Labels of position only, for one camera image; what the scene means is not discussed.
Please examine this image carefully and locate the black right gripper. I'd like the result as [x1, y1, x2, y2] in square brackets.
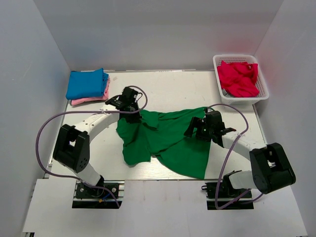
[185, 117, 214, 143]

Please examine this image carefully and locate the green t shirt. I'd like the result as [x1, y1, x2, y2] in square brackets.
[117, 107, 210, 179]

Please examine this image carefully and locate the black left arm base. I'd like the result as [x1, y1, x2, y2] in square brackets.
[72, 181, 124, 209]

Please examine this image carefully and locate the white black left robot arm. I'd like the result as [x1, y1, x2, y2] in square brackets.
[52, 86, 145, 197]

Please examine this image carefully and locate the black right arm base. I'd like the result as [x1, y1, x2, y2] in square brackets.
[201, 182, 254, 210]

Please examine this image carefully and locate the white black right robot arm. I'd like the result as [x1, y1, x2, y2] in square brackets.
[184, 110, 296, 197]

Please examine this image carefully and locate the folded blue t shirt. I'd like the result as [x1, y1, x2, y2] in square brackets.
[66, 68, 109, 100]

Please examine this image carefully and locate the folded pink t shirt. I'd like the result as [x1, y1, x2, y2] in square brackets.
[70, 76, 110, 106]

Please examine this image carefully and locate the crumpled red t shirt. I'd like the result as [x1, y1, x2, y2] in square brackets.
[217, 61, 259, 98]

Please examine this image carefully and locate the white plastic basket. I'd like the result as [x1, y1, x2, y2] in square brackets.
[213, 54, 269, 105]

